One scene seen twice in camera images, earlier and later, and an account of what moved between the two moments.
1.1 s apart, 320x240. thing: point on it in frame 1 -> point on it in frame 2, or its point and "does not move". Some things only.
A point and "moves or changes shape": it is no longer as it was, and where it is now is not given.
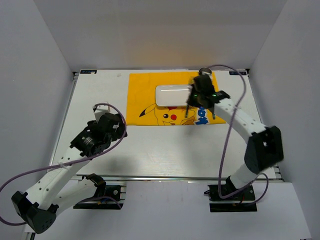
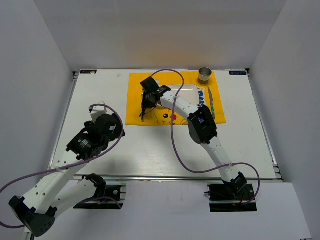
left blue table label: x=88 y=71 does not move
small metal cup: x=205 y=70 does not move
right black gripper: x=190 y=100 -> x=146 y=105
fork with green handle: x=186 y=111 moves or changes shape
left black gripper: x=119 y=131 does not move
